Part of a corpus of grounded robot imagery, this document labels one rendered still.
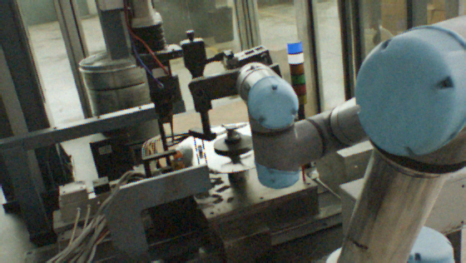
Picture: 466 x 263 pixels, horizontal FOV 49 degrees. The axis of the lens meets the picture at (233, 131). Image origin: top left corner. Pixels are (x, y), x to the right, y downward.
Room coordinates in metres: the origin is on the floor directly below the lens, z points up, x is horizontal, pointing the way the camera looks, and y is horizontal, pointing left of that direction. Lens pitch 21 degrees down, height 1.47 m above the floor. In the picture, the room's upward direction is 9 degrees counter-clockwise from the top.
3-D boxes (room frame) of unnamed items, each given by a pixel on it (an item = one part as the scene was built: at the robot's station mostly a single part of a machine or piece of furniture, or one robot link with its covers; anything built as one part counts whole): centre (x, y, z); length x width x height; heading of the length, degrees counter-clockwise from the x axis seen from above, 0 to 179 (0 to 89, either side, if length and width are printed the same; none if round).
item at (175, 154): (1.21, 0.19, 0.95); 0.10 x 0.03 x 0.07; 106
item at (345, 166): (1.30, -0.33, 0.82); 0.18 x 0.18 x 0.15; 16
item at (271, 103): (0.79, -0.07, 1.21); 0.11 x 0.08 x 0.09; 7
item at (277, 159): (0.80, -0.08, 1.11); 0.11 x 0.08 x 0.11; 117
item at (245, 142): (1.26, 0.00, 0.96); 0.11 x 0.11 x 0.03
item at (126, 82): (1.95, 0.39, 0.93); 0.31 x 0.31 x 0.36
